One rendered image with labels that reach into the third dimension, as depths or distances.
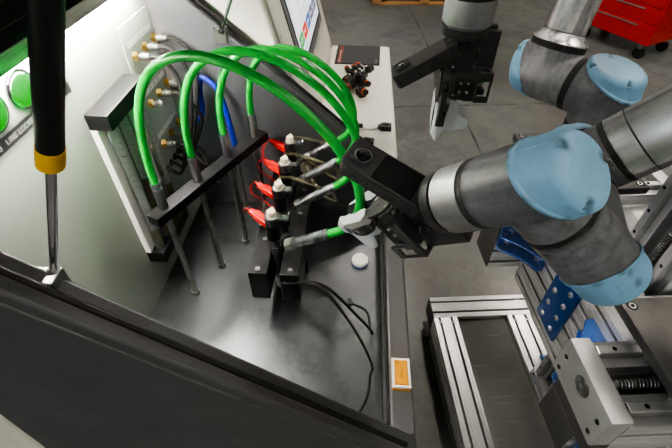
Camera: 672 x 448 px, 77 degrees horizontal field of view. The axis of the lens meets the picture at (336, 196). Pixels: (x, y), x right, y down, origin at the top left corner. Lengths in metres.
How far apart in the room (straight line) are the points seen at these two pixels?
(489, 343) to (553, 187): 1.38
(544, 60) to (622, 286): 0.66
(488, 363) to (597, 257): 1.27
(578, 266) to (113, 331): 0.45
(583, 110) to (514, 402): 1.00
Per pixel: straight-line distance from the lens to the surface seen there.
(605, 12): 4.89
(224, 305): 1.00
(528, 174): 0.38
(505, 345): 1.74
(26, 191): 0.69
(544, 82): 1.05
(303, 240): 0.70
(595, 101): 1.02
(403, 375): 0.76
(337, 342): 0.93
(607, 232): 0.45
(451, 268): 2.16
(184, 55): 0.59
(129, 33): 0.92
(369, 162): 0.49
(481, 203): 0.41
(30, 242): 0.70
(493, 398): 1.63
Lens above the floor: 1.64
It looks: 42 degrees down
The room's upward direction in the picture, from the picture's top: straight up
